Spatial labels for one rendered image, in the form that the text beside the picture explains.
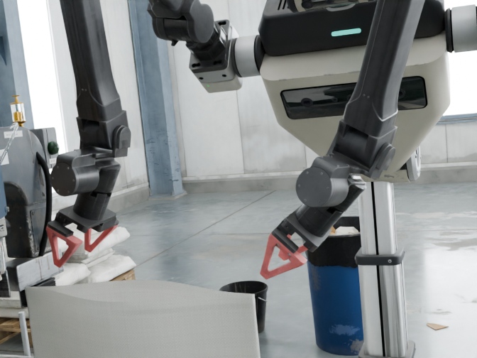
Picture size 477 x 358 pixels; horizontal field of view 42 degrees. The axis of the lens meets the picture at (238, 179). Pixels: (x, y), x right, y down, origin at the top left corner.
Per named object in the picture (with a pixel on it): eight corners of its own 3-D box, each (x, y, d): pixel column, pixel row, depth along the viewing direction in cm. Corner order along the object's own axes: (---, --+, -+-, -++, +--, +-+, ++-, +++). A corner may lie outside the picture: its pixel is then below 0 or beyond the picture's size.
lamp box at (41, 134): (61, 167, 137) (55, 126, 136) (47, 170, 133) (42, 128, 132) (33, 168, 140) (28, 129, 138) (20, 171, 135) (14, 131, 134)
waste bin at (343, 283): (402, 325, 353) (395, 214, 345) (391, 363, 305) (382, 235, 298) (320, 322, 370) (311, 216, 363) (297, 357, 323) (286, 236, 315)
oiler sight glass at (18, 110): (28, 120, 129) (25, 103, 129) (20, 121, 127) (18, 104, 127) (18, 121, 130) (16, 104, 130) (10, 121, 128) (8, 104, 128)
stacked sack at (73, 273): (94, 278, 429) (92, 258, 427) (35, 310, 367) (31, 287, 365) (43, 278, 443) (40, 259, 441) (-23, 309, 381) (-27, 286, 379)
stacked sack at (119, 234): (135, 241, 483) (133, 222, 481) (85, 264, 421) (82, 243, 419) (88, 241, 499) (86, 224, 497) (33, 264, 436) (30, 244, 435)
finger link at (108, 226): (58, 249, 117) (72, 207, 114) (80, 239, 123) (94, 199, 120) (87, 266, 115) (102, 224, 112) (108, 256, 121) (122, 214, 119)
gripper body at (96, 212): (54, 219, 109) (66, 182, 107) (86, 207, 119) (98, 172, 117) (84, 236, 108) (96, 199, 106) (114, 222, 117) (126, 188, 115)
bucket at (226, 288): (278, 321, 379) (274, 280, 376) (262, 340, 351) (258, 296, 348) (233, 319, 389) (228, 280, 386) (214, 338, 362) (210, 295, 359)
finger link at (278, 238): (242, 266, 96) (278, 223, 92) (257, 253, 102) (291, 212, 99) (275, 296, 94) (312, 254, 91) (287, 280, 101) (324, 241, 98)
